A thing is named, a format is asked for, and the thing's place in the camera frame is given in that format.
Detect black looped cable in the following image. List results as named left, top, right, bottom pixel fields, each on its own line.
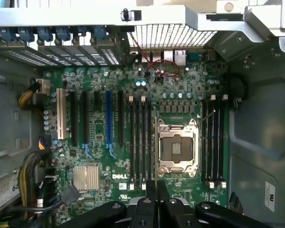
left=228, top=73, right=248, bottom=113

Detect white PCI expansion slot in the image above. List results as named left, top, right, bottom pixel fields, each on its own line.
left=57, top=87, right=67, bottom=140

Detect black connector coloured wires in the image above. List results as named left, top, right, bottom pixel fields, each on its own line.
left=38, top=135, right=54, bottom=156

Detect CPU socket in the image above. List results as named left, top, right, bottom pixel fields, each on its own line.
left=158, top=118, right=200, bottom=179

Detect black sleeved cable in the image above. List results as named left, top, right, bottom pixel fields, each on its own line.
left=35, top=174, right=62, bottom=216

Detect yellow black power wires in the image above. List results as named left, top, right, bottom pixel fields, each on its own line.
left=16, top=152, right=42, bottom=223
left=18, top=79, right=42, bottom=116

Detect white power connector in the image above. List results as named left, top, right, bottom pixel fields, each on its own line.
left=37, top=79, right=51, bottom=95

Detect RAM slot black latches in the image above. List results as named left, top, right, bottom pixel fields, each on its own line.
left=213, top=99, right=220, bottom=188
left=135, top=99, right=142, bottom=188
left=201, top=99, right=209, bottom=188
left=147, top=99, right=154, bottom=184

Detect silver chipset heatsink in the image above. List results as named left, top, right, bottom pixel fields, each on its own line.
left=73, top=165, right=100, bottom=192

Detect white certification sticker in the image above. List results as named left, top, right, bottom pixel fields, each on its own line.
left=265, top=181, right=276, bottom=212

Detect silver ethernet port block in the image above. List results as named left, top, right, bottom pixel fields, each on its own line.
left=174, top=49, right=188, bottom=65

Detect long black expansion slot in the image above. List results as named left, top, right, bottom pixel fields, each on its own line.
left=117, top=90, right=124, bottom=144
left=82, top=91, right=90, bottom=143
left=71, top=91, right=79, bottom=147

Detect green motherboard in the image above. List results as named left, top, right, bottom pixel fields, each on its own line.
left=41, top=59, right=230, bottom=226

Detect dark cable plug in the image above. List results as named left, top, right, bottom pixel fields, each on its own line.
left=60, top=184, right=82, bottom=208

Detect short black expansion slot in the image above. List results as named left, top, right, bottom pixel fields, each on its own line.
left=93, top=91, right=102, bottom=108

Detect RAM slot white latches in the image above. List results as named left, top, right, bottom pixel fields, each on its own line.
left=141, top=95, right=148, bottom=190
left=208, top=94, right=216, bottom=190
left=219, top=94, right=228, bottom=190

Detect blue card retention clip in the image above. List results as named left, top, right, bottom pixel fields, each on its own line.
left=0, top=26, right=16, bottom=43
left=56, top=26, right=71, bottom=41
left=37, top=26, right=54, bottom=43
left=17, top=26, right=35, bottom=43
left=94, top=25, right=107, bottom=43

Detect silver stacked port block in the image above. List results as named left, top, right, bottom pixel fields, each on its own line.
left=163, top=50, right=174, bottom=65

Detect light blue slot latch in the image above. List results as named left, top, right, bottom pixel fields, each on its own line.
left=82, top=142, right=94, bottom=159
left=106, top=143, right=117, bottom=160

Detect blue expansion slot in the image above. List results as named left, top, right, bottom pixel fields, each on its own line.
left=105, top=90, right=114, bottom=146

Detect grey metal PC case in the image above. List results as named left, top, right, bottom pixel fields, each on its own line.
left=0, top=0, right=285, bottom=228

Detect silver USB port block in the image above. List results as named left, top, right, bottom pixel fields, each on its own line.
left=142, top=50, right=153, bottom=63
left=152, top=50, right=162, bottom=63

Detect red black twisted wire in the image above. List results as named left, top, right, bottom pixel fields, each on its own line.
left=129, top=31, right=181, bottom=78

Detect black RAM slots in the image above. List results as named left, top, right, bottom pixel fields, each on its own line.
left=128, top=95, right=136, bottom=190

